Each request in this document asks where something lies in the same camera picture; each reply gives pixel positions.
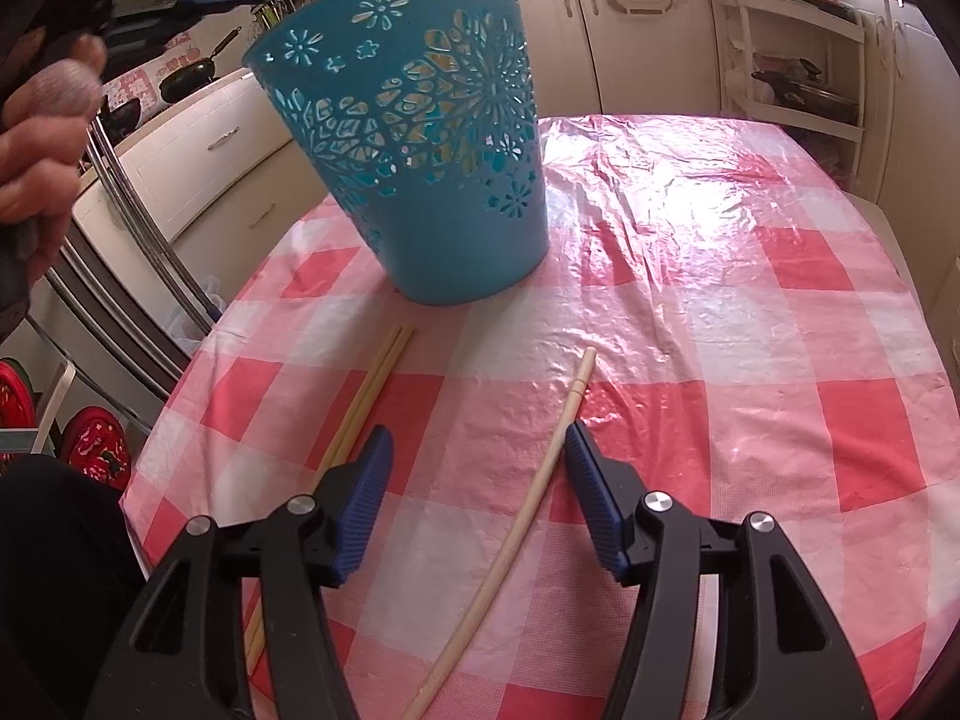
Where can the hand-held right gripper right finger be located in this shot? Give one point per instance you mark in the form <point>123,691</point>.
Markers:
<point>600,517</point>

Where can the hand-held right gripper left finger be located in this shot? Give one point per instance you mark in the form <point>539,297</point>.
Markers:
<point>364,510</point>

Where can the wooden chopstick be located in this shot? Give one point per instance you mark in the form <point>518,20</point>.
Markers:
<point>525,517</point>
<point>380,382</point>
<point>367,382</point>

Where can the blue plastic cutout basket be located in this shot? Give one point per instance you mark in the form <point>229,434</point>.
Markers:
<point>450,255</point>

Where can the person's left forearm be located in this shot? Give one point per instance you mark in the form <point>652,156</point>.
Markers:
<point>11,277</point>

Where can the person's left hand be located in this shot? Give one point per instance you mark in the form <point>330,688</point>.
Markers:
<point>37,150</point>

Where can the black frying pan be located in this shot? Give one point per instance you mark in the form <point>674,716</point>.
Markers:
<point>120,116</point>
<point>191,75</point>

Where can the pink checkered tablecloth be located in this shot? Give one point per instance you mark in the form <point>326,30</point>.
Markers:
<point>750,315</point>

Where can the red patterned cushion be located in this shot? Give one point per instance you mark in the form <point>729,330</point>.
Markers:
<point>15,394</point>
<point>94,450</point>

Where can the person's black trouser leg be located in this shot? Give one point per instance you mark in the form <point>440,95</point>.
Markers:
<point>52,577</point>

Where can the dark pot on cart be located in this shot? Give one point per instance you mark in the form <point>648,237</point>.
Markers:
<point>810,97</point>

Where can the white shelf cart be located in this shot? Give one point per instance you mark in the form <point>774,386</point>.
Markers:
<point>787,37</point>

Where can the cream cabinets with drawers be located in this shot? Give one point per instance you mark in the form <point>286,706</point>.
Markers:
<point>915,75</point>

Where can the metal folding chair frame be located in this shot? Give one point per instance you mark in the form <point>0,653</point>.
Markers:
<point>135,240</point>

